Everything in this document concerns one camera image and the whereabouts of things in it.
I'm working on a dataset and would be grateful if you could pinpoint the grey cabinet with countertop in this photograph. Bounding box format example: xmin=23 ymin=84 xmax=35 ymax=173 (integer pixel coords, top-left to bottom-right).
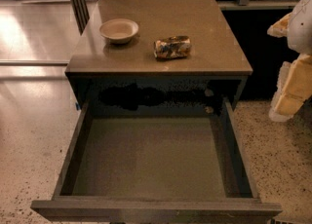
xmin=65 ymin=0 xmax=253 ymax=115

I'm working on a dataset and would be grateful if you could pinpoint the white paper bowl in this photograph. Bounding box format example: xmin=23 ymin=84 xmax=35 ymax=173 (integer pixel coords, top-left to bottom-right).
xmin=99 ymin=19 xmax=138 ymax=44

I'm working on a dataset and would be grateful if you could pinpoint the open grey top drawer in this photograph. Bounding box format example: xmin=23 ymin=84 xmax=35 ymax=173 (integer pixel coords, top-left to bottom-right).
xmin=31 ymin=101 xmax=282 ymax=224

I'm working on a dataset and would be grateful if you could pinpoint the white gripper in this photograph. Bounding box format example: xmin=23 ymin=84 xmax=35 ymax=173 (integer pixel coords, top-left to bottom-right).
xmin=267 ymin=0 xmax=312 ymax=122

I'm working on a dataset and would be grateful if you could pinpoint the crushed orange soda can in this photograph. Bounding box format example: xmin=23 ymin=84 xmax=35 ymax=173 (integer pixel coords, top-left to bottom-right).
xmin=154 ymin=36 xmax=191 ymax=59

